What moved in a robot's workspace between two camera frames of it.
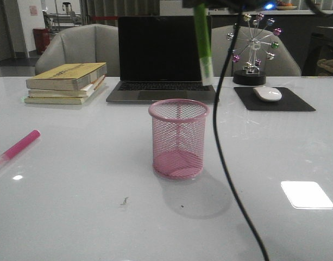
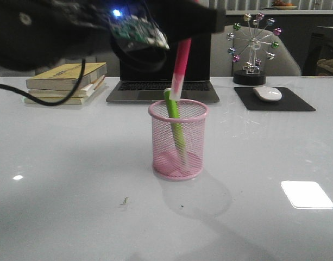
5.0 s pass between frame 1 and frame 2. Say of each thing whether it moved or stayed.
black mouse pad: stayed
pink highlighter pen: moved
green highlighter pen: moved
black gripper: moved
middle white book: stayed
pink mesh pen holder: stayed
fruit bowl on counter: stayed
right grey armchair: stayed
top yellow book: stayed
